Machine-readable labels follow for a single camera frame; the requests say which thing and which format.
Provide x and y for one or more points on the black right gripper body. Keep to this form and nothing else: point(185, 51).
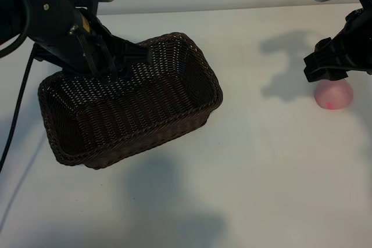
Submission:
point(359, 44)

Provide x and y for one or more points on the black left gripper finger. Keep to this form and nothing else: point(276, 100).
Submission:
point(133, 52)
point(48, 59)

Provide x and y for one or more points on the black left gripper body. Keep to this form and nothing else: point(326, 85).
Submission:
point(64, 36)

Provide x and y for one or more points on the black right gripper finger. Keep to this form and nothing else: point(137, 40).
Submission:
point(324, 46)
point(322, 69)

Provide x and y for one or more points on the pink peach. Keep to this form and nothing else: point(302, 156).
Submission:
point(334, 97)

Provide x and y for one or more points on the dark brown woven basket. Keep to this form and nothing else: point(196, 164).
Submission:
point(130, 114)

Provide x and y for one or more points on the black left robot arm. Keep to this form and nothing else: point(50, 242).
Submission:
point(11, 4)

